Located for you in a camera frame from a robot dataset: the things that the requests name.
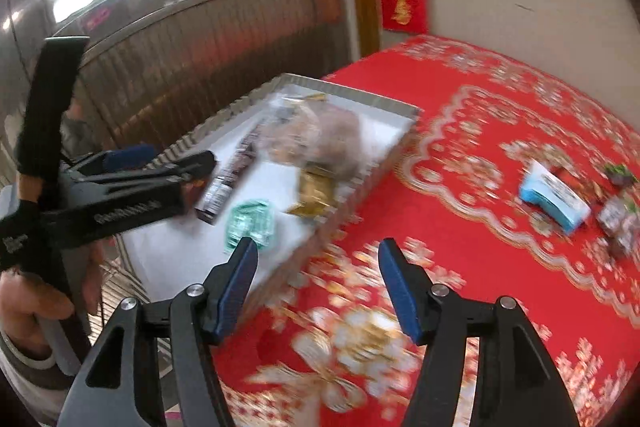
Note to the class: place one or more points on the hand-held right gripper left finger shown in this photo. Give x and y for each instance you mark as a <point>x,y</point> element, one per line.
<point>235,292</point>

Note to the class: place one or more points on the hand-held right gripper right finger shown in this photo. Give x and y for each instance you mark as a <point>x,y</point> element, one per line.
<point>400,292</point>

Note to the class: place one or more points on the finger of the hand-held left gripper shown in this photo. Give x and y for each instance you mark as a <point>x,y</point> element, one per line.
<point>130,155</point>
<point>150,174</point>

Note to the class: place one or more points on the green round snack cup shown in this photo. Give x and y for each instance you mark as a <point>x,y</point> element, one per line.
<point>250,224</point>

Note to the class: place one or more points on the white box with striped rim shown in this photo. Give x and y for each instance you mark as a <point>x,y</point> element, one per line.
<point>280,237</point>

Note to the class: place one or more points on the long dark brown snack packet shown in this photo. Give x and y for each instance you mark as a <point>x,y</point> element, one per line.
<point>235,167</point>

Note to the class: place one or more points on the gold snack packet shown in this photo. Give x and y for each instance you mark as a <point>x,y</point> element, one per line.
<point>315,192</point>

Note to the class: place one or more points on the clear plastic bag of snacks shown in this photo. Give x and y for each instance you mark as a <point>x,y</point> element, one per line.
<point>325,137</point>

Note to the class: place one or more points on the person's left hand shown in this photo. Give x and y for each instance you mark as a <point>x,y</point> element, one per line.
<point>30,297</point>

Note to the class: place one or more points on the red floral tablecloth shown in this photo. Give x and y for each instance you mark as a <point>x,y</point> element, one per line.
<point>475,257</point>

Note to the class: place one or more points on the metal door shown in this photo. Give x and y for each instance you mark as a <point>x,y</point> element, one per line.
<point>200,47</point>

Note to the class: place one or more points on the blue white small box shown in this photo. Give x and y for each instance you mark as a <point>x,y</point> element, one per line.
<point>550,194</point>

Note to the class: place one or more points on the small green crumpled wrapper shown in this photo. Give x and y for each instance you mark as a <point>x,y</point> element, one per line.
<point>620,174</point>

